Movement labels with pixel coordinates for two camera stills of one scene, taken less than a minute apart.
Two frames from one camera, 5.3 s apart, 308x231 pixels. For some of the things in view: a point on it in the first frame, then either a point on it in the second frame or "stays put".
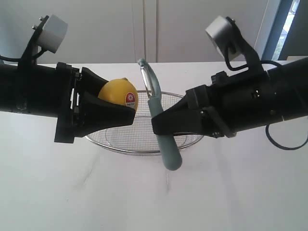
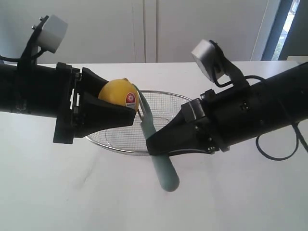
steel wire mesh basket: [139, 138] stays put
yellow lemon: [121, 91] stays put
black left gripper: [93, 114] stays put
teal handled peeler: [154, 93] → [165, 172]
